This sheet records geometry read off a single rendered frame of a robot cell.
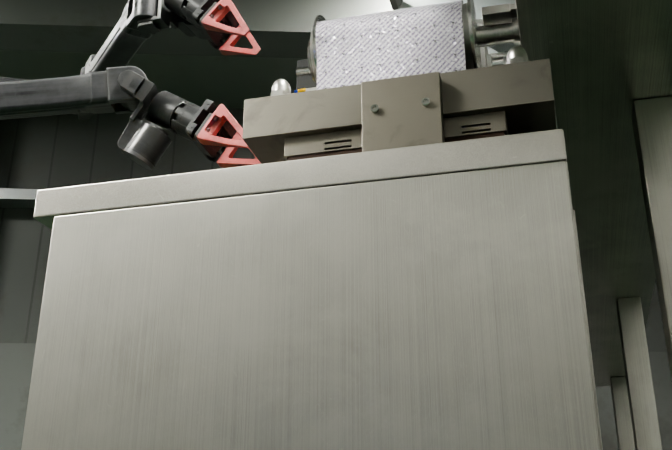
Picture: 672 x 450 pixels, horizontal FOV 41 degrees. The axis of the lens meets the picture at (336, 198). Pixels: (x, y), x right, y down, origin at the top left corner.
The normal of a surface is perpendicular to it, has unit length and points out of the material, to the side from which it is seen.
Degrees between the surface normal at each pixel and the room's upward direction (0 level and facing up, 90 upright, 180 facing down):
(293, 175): 90
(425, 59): 90
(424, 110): 90
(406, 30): 90
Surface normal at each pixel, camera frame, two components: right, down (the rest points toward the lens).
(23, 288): 0.05, -0.41
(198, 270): -0.25, -0.40
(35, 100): 0.05, -0.18
